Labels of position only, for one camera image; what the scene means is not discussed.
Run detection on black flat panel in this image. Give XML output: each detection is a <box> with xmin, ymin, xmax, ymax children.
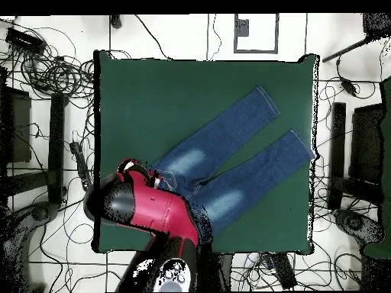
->
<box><xmin>348</xmin><ymin>102</ymin><xmax>385</xmax><ymax>185</ymax></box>
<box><xmin>0</xmin><ymin>86</ymin><xmax>32</xmax><ymax>164</ymax></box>

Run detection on grey floor frame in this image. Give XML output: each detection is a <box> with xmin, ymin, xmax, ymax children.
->
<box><xmin>234</xmin><ymin>13</ymin><xmax>280</xmax><ymax>55</ymax></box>

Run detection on black power adapter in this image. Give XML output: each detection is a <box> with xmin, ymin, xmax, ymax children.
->
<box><xmin>335</xmin><ymin>59</ymin><xmax>360</xmax><ymax>96</ymax></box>

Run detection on blue denim jeans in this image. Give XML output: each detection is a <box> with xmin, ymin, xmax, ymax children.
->
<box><xmin>149</xmin><ymin>85</ymin><xmax>317</xmax><ymax>236</ymax></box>

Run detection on black power strip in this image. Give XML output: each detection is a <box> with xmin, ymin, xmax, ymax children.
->
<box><xmin>69</xmin><ymin>140</ymin><xmax>93</xmax><ymax>192</ymax></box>

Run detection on dark green table cloth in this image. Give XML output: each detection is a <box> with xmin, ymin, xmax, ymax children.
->
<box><xmin>92</xmin><ymin>49</ymin><xmax>320</xmax><ymax>256</ymax></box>

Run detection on dark green fabric panel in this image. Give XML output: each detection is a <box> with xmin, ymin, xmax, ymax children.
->
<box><xmin>362</xmin><ymin>76</ymin><xmax>391</xmax><ymax>259</ymax></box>

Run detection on black tripod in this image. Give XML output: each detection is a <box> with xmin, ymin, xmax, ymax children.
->
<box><xmin>322</xmin><ymin>12</ymin><xmax>391</xmax><ymax>64</ymax></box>

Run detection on black electronics box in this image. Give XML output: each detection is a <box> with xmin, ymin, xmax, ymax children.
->
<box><xmin>5</xmin><ymin>27</ymin><xmax>47</xmax><ymax>54</ymax></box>

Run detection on black upright bar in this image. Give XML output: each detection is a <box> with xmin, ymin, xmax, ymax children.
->
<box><xmin>327</xmin><ymin>102</ymin><xmax>347</xmax><ymax>211</ymax></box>
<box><xmin>47</xmin><ymin>92</ymin><xmax>66</xmax><ymax>206</ymax></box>

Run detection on tangled black cables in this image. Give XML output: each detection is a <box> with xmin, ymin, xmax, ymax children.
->
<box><xmin>0</xmin><ymin>21</ymin><xmax>95</xmax><ymax>101</ymax></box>

